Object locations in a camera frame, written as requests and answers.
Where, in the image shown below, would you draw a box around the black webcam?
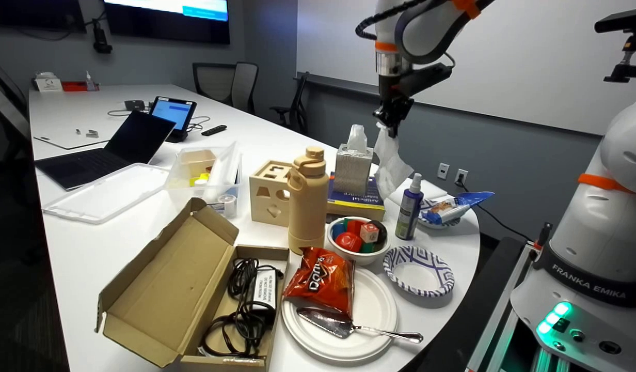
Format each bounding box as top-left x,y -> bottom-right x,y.
88,13 -> 116,56

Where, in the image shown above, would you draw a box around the red round block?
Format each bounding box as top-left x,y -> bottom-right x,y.
334,230 -> 366,254

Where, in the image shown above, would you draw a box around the grey tissue box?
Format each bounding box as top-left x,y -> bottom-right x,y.
331,142 -> 376,197

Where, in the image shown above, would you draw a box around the red Doritos chip bag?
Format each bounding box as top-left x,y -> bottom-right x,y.
282,245 -> 357,322

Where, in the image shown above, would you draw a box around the white bowl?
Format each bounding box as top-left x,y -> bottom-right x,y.
326,215 -> 395,266

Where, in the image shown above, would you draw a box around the white wall whiteboard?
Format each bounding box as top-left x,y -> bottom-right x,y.
295,0 -> 636,137

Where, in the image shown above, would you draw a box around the black power adapter with cable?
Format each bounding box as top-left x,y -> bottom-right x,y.
200,256 -> 285,359

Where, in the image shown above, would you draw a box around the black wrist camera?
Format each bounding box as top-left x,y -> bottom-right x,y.
398,60 -> 456,100

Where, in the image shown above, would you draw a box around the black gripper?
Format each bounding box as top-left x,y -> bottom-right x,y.
373,71 -> 417,139

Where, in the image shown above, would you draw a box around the grey office chair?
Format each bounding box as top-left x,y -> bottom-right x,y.
190,60 -> 238,105
228,60 -> 260,114

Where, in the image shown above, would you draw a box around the aluminium robot stand frame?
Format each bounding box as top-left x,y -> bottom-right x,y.
464,235 -> 546,372

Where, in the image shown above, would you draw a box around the white paper sheets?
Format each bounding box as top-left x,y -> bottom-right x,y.
31,125 -> 111,152

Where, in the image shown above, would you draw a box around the white paper tissue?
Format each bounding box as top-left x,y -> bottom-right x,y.
373,121 -> 417,202
345,121 -> 371,154

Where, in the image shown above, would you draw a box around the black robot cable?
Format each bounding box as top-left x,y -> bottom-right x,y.
352,0 -> 429,41

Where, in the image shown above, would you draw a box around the wooden shape sorter box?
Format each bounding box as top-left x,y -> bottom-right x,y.
247,160 -> 295,228

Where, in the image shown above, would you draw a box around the black camera on mount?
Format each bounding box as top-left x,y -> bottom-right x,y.
592,4 -> 636,85

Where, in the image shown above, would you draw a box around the blue spray bottle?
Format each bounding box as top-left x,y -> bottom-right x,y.
393,171 -> 424,241

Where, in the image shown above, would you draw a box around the dark office chair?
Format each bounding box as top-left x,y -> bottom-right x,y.
273,71 -> 313,137

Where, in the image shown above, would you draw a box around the black tablet with stand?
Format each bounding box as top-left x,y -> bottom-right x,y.
149,94 -> 197,142

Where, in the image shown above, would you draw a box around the open cardboard box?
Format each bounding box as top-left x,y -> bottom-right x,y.
92,197 -> 290,372

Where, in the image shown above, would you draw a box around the wall television screen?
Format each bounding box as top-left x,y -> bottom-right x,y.
98,0 -> 231,48

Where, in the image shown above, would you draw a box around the black power cable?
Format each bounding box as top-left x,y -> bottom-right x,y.
461,181 -> 542,244

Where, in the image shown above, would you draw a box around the beige water bottle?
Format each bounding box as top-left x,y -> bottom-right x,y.
285,144 -> 331,256

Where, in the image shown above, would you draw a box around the small black remote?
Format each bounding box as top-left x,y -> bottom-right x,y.
200,121 -> 228,139

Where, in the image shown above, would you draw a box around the plain white paper plate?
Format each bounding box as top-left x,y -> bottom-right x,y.
281,264 -> 400,365

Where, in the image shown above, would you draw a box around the orange white printed cube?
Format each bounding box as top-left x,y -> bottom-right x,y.
357,221 -> 383,245

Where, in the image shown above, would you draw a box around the black laptop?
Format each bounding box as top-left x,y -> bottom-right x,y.
33,110 -> 177,193

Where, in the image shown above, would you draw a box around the blue white snack bag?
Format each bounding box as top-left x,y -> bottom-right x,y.
419,191 -> 497,228

